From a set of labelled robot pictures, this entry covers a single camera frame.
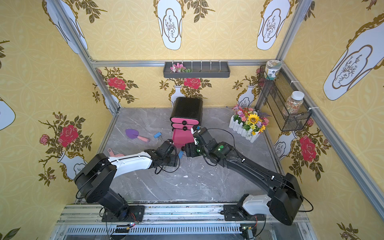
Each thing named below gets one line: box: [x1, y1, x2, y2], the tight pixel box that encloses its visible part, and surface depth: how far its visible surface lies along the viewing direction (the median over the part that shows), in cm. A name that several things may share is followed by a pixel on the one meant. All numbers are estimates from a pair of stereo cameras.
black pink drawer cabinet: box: [170, 97, 204, 148], surface depth 100 cm
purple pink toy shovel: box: [125, 128, 150, 143], surface depth 109 cm
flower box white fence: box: [229, 105, 272, 144], surface depth 96 cm
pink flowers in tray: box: [170, 62, 192, 73], surface depth 89 cm
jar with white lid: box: [282, 91, 305, 118], surface depth 67 cm
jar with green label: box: [264, 59, 283, 81], surface depth 87 cm
